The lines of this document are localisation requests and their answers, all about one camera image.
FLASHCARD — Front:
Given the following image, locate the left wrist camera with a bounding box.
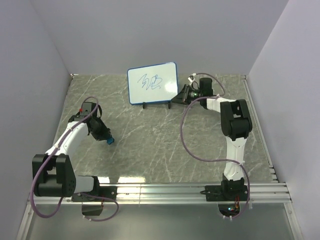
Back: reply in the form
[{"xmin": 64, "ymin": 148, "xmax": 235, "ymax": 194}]
[{"xmin": 79, "ymin": 101, "xmax": 103, "ymax": 118}]

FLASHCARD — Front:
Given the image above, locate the aluminium mounting rail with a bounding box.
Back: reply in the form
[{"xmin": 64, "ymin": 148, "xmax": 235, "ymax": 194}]
[{"xmin": 26, "ymin": 182, "xmax": 292, "ymax": 206}]

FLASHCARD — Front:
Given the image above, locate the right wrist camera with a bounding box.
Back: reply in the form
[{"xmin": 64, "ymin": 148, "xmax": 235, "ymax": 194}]
[{"xmin": 188, "ymin": 73, "xmax": 197, "ymax": 87}]

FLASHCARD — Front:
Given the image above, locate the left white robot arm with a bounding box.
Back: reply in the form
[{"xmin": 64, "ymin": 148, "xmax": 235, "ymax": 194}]
[{"xmin": 31, "ymin": 113, "xmax": 115, "ymax": 201}]

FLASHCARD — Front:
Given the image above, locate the blue whiteboard eraser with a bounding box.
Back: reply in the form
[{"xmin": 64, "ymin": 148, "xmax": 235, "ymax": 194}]
[{"xmin": 106, "ymin": 137, "xmax": 115, "ymax": 145}]

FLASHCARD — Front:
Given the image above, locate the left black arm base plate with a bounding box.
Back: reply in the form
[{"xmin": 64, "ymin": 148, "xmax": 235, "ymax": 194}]
[{"xmin": 71, "ymin": 185, "xmax": 118, "ymax": 202}]

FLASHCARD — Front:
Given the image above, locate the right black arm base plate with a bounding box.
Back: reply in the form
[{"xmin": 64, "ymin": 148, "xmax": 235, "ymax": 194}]
[{"xmin": 200, "ymin": 185, "xmax": 249, "ymax": 202}]

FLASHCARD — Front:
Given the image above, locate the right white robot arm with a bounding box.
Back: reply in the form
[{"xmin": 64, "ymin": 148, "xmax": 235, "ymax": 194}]
[{"xmin": 171, "ymin": 74, "xmax": 253, "ymax": 201}]

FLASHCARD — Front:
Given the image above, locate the blue-framed small whiteboard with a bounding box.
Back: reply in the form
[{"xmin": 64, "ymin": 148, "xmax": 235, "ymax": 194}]
[{"xmin": 127, "ymin": 62, "xmax": 178, "ymax": 105}]

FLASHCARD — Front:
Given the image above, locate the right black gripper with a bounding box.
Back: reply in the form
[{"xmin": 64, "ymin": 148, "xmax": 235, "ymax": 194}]
[{"xmin": 171, "ymin": 84, "xmax": 203, "ymax": 106}]

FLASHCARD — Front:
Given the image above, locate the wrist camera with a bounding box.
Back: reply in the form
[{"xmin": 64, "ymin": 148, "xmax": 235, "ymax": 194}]
[
  {"xmin": 188, "ymin": 73, "xmax": 197, "ymax": 87},
  {"xmin": 79, "ymin": 101, "xmax": 103, "ymax": 118}
]

